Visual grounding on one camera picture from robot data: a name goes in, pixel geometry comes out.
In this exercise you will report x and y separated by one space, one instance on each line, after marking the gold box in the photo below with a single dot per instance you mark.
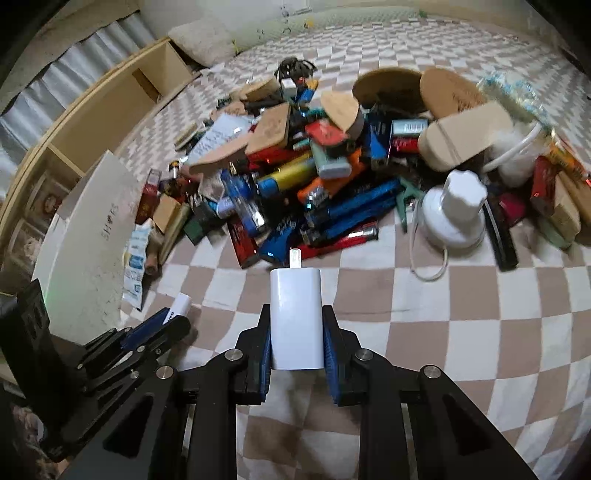
168 210

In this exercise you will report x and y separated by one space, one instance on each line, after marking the white USB charger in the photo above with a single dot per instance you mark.
295 314

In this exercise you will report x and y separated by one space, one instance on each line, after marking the small white tube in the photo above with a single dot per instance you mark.
180 304

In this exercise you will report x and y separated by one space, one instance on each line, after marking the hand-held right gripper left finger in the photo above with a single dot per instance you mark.
265 355

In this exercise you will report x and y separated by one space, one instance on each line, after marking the light wooden oval board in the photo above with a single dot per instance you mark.
461 138

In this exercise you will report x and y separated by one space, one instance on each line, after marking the engraved wooden oval board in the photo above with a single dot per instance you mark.
270 131

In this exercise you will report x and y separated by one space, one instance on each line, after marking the long green pillow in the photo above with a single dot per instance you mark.
369 18

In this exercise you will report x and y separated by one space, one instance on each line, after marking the beige printed valance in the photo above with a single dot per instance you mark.
69 37

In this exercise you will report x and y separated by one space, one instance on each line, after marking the fluffy white pillow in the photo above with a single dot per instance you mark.
203 39

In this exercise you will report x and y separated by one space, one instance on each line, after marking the checkered bedsheet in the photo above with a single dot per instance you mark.
415 346

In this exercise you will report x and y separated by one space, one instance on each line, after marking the round wooden box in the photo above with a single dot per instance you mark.
261 87

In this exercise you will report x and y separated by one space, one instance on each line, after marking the red box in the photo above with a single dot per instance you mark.
148 198

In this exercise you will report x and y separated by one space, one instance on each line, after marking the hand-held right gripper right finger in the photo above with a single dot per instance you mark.
328 360

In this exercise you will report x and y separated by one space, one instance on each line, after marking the black rectangular bar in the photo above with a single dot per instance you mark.
501 235

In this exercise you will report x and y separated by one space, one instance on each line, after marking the dark brown oval board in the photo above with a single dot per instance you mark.
388 90

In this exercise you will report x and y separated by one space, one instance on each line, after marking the white paper packet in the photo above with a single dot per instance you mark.
217 131

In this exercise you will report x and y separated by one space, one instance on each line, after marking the mint green tape roll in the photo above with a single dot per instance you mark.
554 233

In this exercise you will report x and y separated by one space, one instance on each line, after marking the small wooden block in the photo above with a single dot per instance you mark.
565 212

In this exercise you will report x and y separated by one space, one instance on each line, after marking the round wooden brush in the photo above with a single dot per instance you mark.
187 136

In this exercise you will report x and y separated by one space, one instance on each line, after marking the half-round wooden piece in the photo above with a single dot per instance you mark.
341 113

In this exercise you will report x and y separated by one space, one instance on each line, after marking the printed round cork coaster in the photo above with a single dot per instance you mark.
450 94

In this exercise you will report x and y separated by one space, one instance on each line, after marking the wooden bedside shelf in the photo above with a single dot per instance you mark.
106 110

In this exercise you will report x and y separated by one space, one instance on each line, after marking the stack of blue white packets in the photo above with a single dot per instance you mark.
136 267

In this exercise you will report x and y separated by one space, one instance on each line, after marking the red packet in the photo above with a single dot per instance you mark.
542 180

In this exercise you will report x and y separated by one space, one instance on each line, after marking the floral cloth pouch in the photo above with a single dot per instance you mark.
515 94

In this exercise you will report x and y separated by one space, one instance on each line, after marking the white shoe box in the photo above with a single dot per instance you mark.
92 258

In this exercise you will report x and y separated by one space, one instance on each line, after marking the grey curtain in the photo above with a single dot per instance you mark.
55 87

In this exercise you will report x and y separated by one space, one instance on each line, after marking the pinkish brown oval board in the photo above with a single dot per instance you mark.
217 158

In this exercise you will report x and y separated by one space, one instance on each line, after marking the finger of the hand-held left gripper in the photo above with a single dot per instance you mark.
147 325
157 344

